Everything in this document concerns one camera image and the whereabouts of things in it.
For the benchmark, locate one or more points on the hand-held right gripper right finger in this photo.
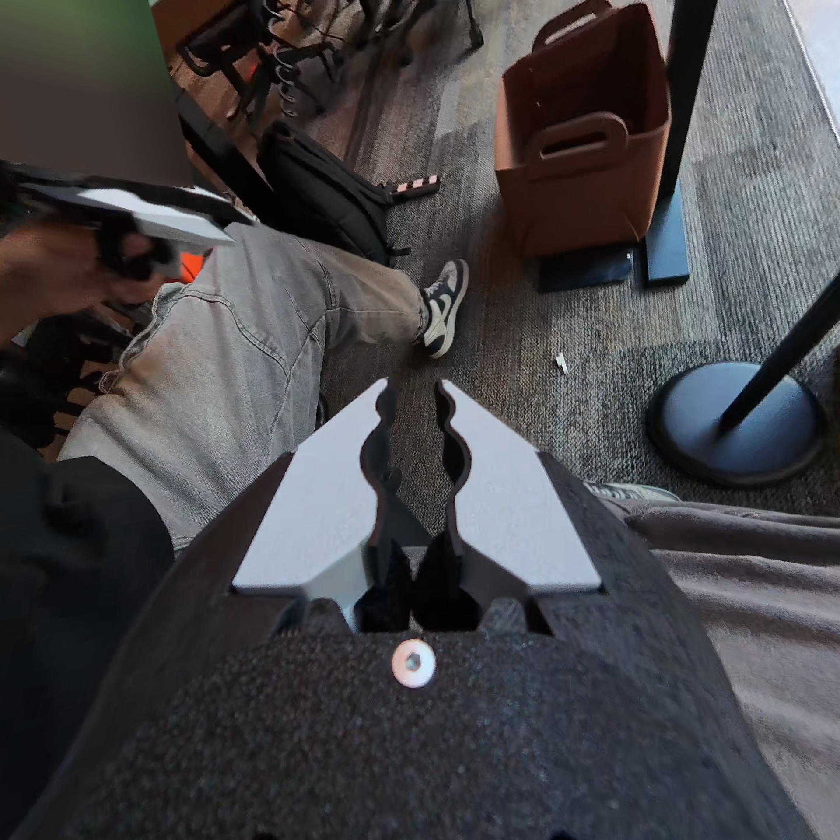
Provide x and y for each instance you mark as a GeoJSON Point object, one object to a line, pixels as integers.
{"type": "Point", "coordinates": [525, 525]}

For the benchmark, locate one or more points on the black backpack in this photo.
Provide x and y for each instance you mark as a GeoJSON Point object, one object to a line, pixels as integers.
{"type": "Point", "coordinates": [328, 190]}

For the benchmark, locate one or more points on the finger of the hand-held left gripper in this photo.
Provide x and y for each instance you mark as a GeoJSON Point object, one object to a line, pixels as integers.
{"type": "Point", "coordinates": [170, 223]}

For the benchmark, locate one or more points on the person's leg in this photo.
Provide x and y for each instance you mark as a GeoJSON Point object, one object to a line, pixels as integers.
{"type": "Point", "coordinates": [229, 361]}
{"type": "Point", "coordinates": [754, 590]}

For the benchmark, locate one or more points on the person's right leg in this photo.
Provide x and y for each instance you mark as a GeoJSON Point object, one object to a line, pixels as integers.
{"type": "Point", "coordinates": [754, 590]}

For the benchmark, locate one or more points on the person's shoe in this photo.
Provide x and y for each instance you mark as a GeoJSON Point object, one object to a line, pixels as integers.
{"type": "Point", "coordinates": [446, 308]}
{"type": "Point", "coordinates": [630, 491]}

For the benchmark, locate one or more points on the black table foot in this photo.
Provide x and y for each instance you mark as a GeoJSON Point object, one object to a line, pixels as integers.
{"type": "Point", "coordinates": [584, 272]}

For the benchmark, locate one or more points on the person's left leg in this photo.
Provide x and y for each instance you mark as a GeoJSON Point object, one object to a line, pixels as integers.
{"type": "Point", "coordinates": [229, 361]}

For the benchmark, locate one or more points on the person's right shoe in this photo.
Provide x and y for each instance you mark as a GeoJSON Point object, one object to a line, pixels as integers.
{"type": "Point", "coordinates": [630, 491]}

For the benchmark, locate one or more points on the person's left shoe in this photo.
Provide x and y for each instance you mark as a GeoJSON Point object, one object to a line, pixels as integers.
{"type": "Point", "coordinates": [446, 308]}

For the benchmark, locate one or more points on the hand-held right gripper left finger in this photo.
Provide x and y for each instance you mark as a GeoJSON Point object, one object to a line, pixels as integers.
{"type": "Point", "coordinates": [308, 525]}

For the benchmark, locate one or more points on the black round-base pole stand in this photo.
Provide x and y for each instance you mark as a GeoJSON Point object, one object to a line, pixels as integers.
{"type": "Point", "coordinates": [735, 420]}

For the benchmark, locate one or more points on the tiny white lego piece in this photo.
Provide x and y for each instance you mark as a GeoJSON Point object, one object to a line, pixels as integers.
{"type": "Point", "coordinates": [562, 363]}

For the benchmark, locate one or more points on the black table leg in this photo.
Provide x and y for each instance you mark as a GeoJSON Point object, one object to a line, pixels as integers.
{"type": "Point", "coordinates": [682, 98]}

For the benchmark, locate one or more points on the person's left hand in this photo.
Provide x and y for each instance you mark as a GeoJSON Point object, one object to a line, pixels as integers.
{"type": "Point", "coordinates": [52, 269]}

